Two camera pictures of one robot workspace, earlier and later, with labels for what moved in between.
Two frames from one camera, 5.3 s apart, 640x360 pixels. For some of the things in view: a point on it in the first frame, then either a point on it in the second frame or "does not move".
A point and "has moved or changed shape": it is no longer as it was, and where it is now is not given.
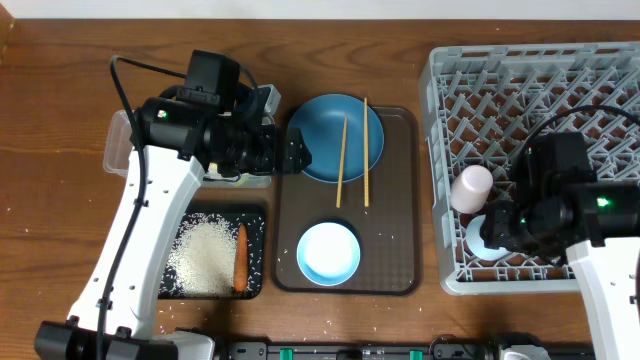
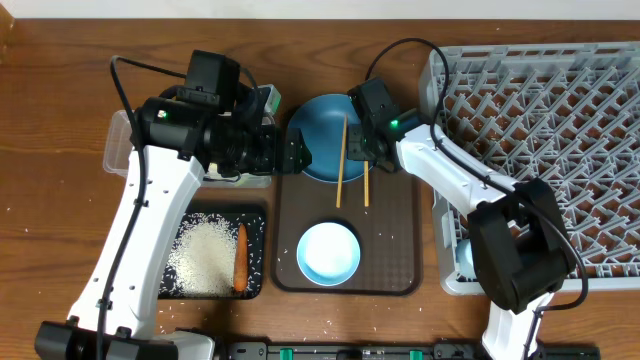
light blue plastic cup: [476, 242] has moved or changed shape
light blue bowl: [328, 254] does not move
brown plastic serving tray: [389, 230] does not move
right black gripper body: [512, 227] → [358, 146]
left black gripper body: [262, 152] does not move
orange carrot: [241, 266] does not move
